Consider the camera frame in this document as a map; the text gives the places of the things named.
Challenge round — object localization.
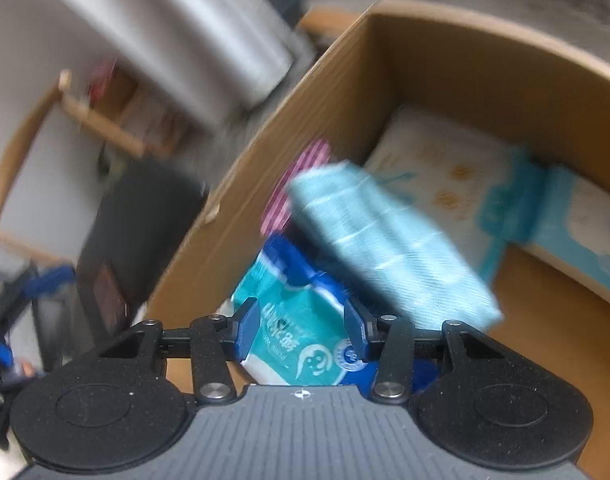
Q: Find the grey curtain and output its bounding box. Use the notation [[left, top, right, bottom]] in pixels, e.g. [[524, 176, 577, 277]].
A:
[[20, 0, 298, 126]]

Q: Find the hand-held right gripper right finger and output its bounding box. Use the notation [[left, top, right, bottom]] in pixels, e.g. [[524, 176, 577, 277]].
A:
[[344, 302, 510, 405]]

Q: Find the blue white bandage box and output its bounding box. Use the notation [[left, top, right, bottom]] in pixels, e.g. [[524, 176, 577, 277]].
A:
[[505, 167, 610, 313]]

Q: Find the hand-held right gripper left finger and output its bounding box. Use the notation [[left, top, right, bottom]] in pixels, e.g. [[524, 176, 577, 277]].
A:
[[98, 297, 262, 406]]

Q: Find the brown cardboard box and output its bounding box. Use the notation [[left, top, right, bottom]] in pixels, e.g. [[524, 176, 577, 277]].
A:
[[145, 0, 610, 480]]

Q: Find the white teal cotton pad pack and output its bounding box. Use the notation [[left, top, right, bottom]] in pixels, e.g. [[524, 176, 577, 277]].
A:
[[362, 105, 550, 286]]

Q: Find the purple checkered tablecloth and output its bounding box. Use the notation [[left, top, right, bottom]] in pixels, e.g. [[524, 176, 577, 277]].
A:
[[259, 137, 332, 237]]

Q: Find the wooden chair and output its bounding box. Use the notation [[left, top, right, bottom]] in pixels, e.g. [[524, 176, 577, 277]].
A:
[[0, 70, 148, 261]]

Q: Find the teal wet wipes pack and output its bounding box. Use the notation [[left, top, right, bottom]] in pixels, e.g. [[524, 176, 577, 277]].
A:
[[227, 234, 441, 396]]

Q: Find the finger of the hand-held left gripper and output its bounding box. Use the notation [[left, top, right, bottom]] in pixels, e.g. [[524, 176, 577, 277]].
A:
[[0, 312, 17, 386], [0, 262, 77, 313]]

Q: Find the teal striped cloth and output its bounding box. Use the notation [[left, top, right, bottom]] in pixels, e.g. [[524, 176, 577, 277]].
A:
[[287, 160, 503, 333]]

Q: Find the black boxy device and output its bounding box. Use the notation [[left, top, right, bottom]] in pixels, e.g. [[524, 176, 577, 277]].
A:
[[78, 162, 208, 336]]

